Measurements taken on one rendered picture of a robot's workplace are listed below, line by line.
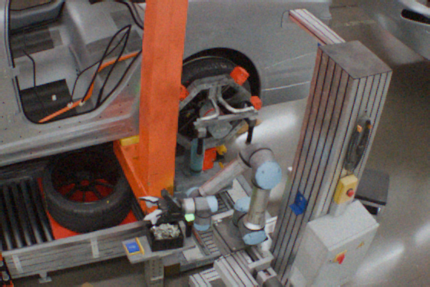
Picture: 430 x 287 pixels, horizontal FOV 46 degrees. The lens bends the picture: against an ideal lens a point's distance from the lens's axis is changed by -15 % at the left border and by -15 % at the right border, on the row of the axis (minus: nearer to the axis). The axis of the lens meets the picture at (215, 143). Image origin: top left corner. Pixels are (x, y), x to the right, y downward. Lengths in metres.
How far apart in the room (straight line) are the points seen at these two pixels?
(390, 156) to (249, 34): 2.14
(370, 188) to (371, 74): 2.12
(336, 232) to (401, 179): 2.43
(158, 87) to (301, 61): 1.41
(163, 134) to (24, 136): 0.97
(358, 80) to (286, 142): 2.82
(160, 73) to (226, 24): 0.82
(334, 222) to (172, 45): 1.14
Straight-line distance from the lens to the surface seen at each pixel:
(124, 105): 3.59
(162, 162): 3.22
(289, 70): 4.00
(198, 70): 3.62
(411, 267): 4.37
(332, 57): 2.30
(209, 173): 4.28
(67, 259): 3.73
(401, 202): 4.82
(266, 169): 2.55
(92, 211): 3.61
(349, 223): 2.73
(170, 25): 2.71
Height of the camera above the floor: 3.17
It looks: 41 degrees down
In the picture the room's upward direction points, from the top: 7 degrees clockwise
